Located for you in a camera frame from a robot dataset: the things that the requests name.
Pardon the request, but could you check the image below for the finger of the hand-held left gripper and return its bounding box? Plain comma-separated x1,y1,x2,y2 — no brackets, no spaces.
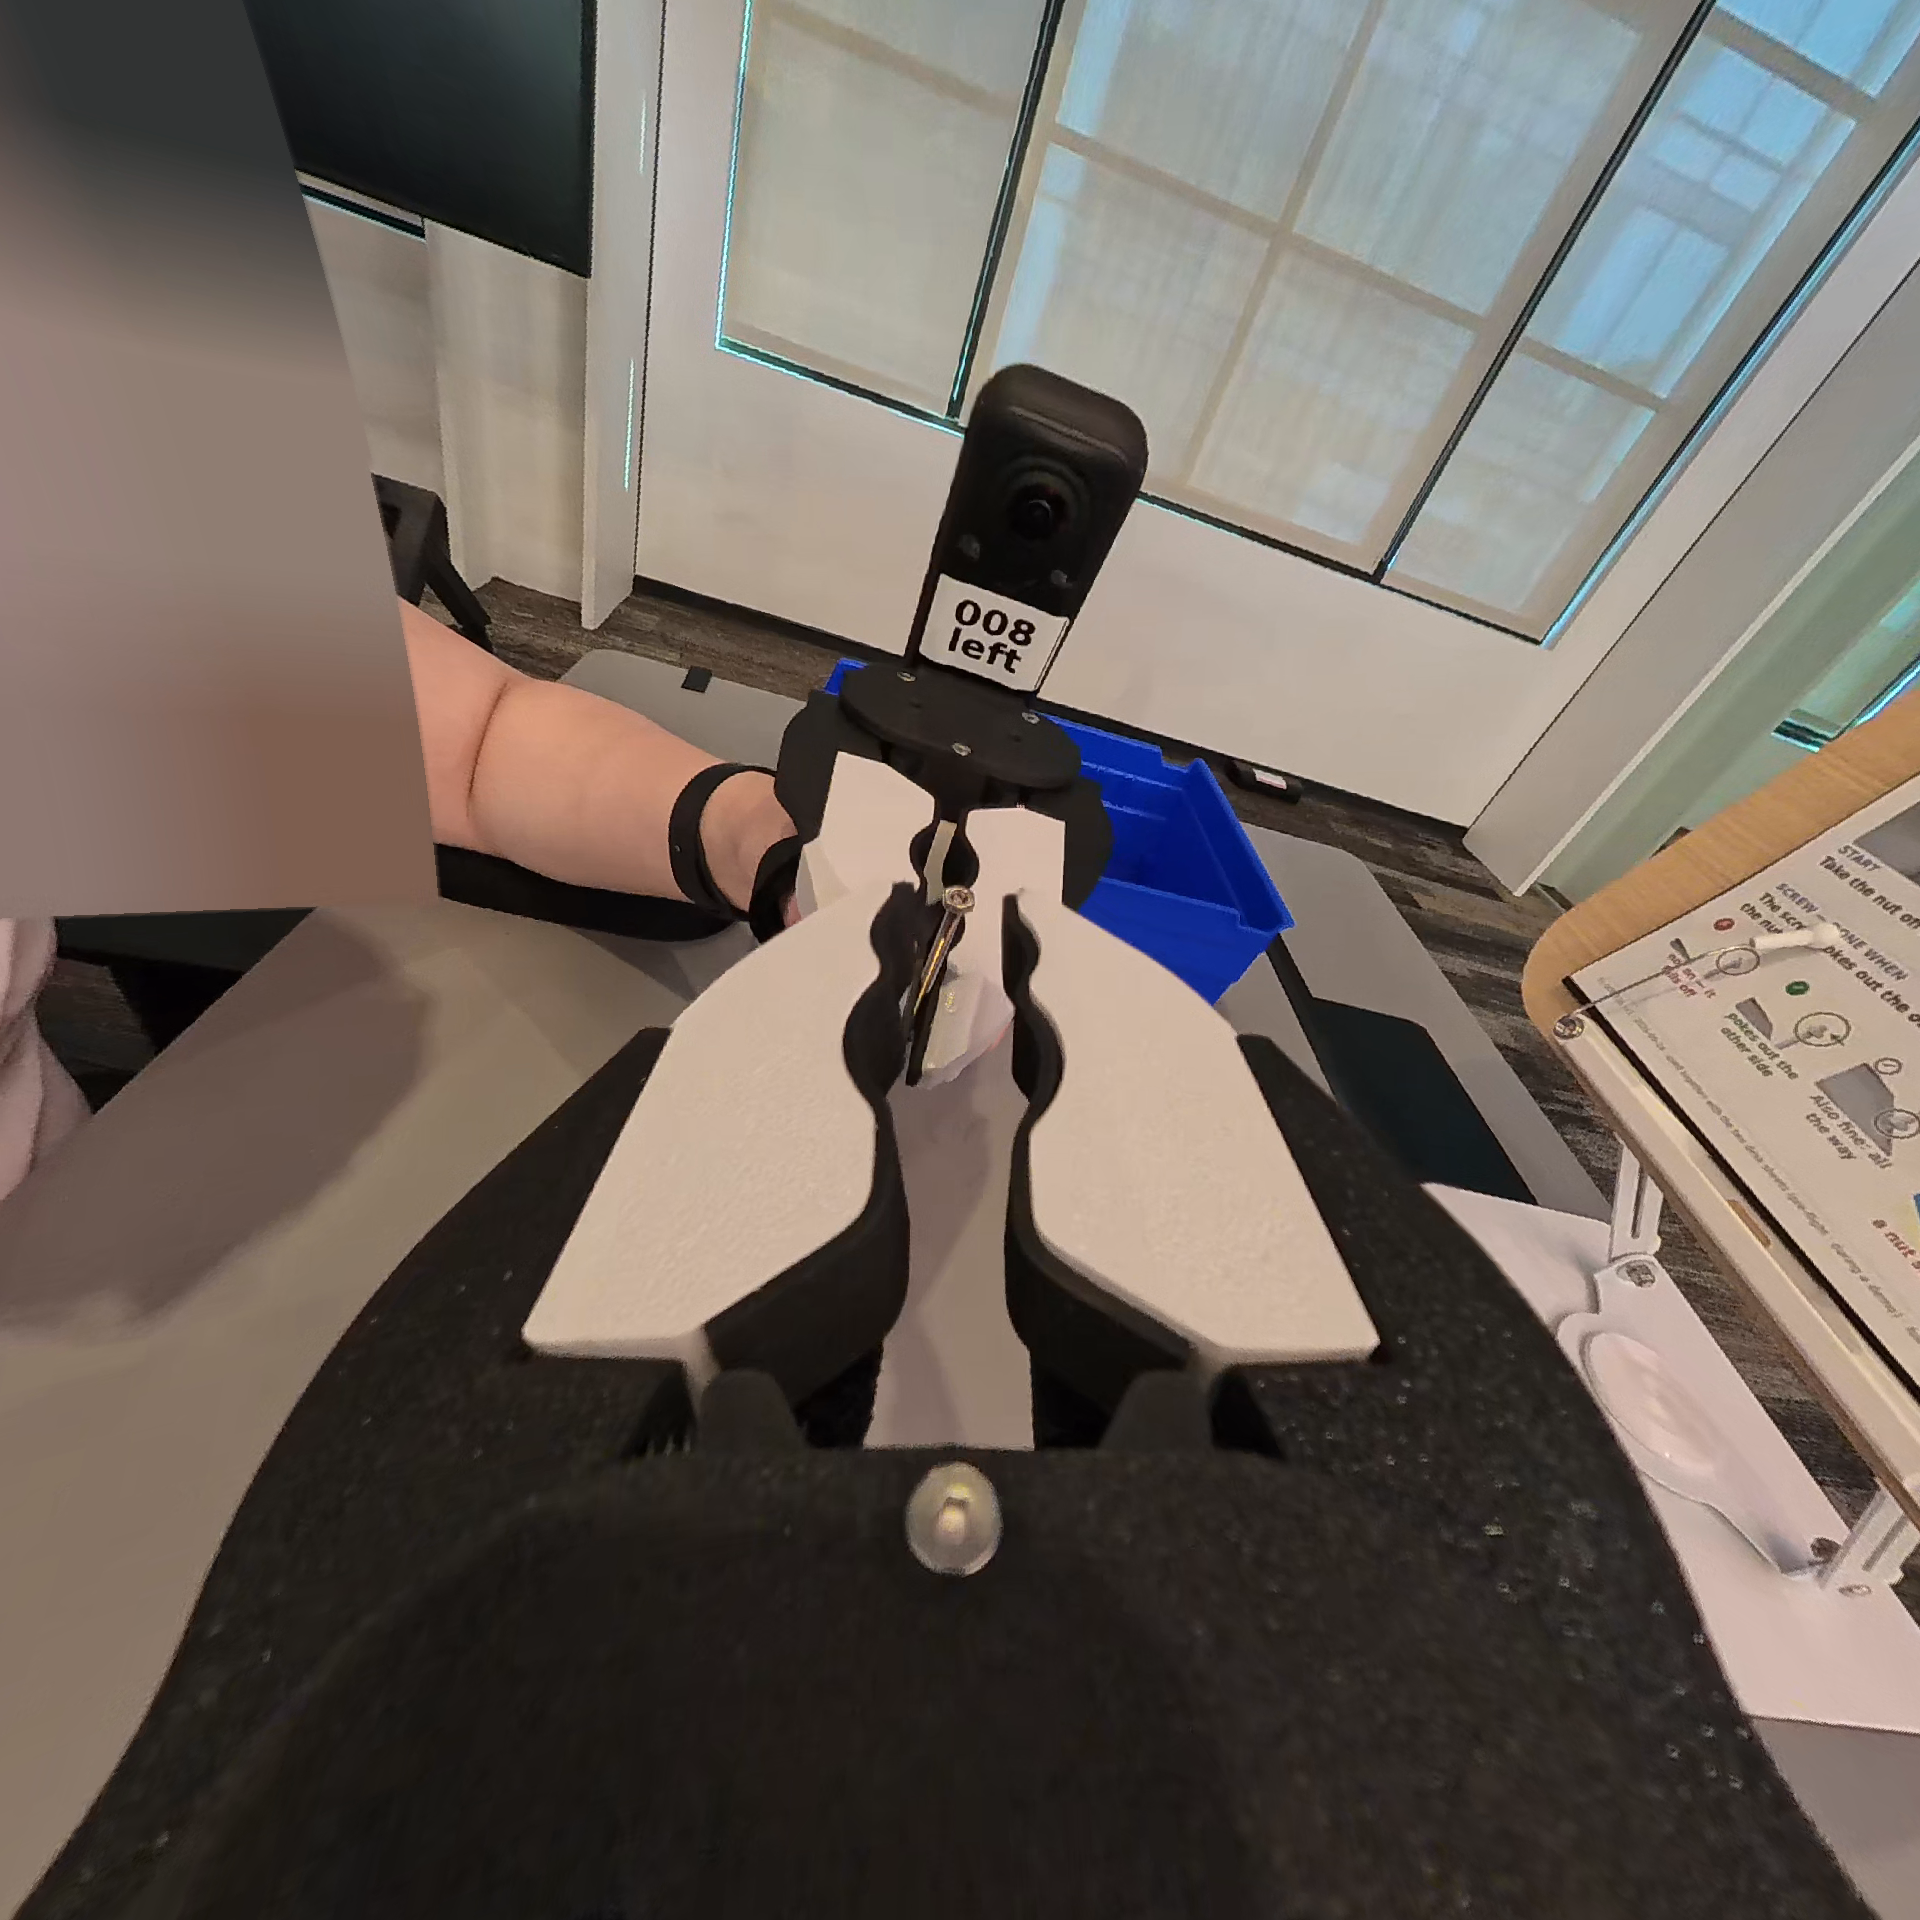
958,801,1081,910
801,748,944,920

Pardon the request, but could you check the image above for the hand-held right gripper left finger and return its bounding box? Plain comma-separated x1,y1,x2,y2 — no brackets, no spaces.
519,884,922,1452

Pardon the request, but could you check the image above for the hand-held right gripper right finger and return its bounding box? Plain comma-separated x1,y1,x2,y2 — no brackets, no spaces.
1000,892,1383,1452

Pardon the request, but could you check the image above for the steel bolt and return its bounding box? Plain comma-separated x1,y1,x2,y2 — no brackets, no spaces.
903,884,980,1085

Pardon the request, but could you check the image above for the blue plastic bin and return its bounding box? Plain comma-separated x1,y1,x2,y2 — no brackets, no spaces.
825,655,1296,1007

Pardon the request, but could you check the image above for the person's left forearm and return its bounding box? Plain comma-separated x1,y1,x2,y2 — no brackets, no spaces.
403,608,713,902

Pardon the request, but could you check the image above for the person's left hand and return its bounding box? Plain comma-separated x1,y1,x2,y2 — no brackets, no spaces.
703,775,798,912

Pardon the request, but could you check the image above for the black wrist rest pad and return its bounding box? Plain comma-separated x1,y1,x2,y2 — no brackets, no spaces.
434,848,753,944

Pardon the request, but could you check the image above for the white board stand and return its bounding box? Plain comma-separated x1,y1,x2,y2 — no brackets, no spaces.
1418,1154,1920,1728

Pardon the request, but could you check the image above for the large paned window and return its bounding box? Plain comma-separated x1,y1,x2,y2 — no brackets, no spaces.
719,0,1920,646

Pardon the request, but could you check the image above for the wooden instruction board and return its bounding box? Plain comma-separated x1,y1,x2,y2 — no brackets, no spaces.
1522,703,1920,1518

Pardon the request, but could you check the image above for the black monitor screen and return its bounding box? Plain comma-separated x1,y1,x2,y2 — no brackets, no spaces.
240,0,599,278

